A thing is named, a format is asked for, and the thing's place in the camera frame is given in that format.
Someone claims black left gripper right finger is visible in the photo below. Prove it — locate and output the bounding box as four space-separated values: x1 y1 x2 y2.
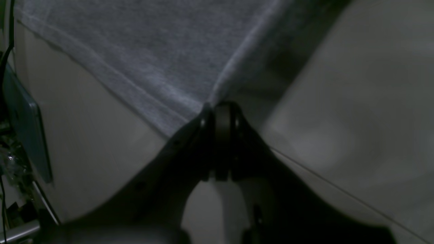
215 102 396 244

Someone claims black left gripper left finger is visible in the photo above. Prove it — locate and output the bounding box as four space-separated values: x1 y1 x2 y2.
64 104 215 238

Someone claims grey T-shirt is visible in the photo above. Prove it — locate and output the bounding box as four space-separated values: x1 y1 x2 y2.
14 0 349 137

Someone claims blue-grey tablet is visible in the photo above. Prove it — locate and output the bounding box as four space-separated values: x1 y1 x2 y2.
3 65 53 183

